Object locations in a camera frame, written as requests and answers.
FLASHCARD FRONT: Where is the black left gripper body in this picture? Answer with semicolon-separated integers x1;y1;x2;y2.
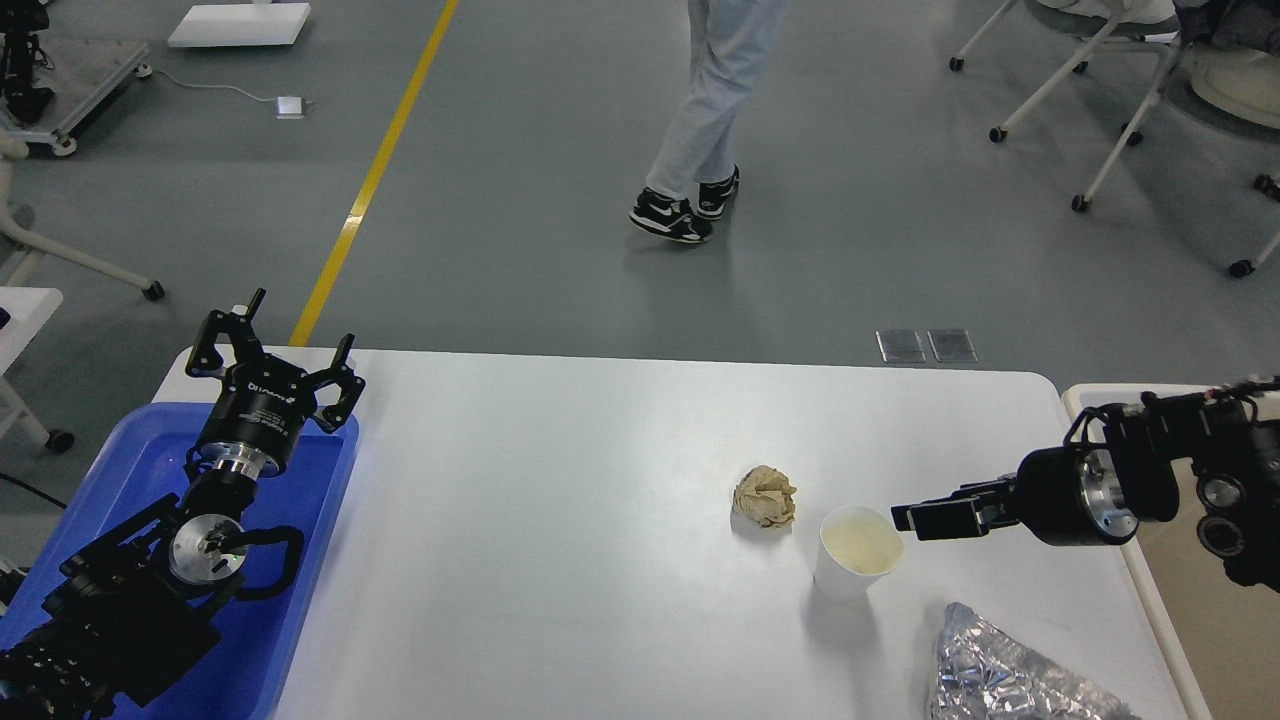
196;360;317;477

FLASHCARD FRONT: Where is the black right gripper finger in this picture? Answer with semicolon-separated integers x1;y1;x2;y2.
891;478;1016;532
904;500;1020;541

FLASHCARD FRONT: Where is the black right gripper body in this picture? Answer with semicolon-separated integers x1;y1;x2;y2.
1011;446;1140;547

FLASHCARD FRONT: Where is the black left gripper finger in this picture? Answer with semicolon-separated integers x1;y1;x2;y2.
186;290;268;380
303;334;366;437

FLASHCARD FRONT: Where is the white paper cup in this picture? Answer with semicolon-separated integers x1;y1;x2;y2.
813;505;905;602

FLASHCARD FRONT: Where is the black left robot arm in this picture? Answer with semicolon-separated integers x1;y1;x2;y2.
3;290;366;719

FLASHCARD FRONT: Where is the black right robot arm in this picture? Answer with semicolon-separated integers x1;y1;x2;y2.
891;377;1279;589

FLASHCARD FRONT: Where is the right metal floor plate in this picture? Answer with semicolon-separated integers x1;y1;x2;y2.
925;328;979;364

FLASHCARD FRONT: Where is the metal floor plate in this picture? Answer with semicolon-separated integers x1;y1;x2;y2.
876;329;927;364
925;328;979;364

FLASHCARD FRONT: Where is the crumpled silver foil bag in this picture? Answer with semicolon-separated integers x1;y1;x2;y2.
927;602;1138;719

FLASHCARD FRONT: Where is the left metal floor plate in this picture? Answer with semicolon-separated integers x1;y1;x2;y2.
876;329;927;364

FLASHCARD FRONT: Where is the crumpled brown paper ball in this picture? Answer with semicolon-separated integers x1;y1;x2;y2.
732;465;797;528

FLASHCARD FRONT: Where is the beige plastic bin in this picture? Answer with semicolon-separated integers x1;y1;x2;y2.
1060;382;1280;720

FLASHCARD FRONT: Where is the blue plastic bin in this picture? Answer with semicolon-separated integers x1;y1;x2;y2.
0;402;360;720

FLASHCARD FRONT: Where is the small white power adapter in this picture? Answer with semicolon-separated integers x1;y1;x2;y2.
274;96;306;120

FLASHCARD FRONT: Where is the white chair leg left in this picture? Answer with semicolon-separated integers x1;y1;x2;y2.
1;131;166;302

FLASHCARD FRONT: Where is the grey wheeled platform cart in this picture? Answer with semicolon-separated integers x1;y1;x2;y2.
1;1;151;160

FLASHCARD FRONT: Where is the white flat floor board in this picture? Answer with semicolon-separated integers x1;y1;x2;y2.
166;3;312;47

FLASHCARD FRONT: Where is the person in grey pants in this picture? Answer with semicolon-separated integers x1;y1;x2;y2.
628;1;788;243

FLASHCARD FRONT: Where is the white chair far right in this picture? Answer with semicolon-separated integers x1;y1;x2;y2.
1175;0;1280;278

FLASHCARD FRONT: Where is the white floor cable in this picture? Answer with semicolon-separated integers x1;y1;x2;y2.
150;68;279;105

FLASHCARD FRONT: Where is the white rolling chair frame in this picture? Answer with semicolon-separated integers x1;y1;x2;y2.
948;1;1181;213

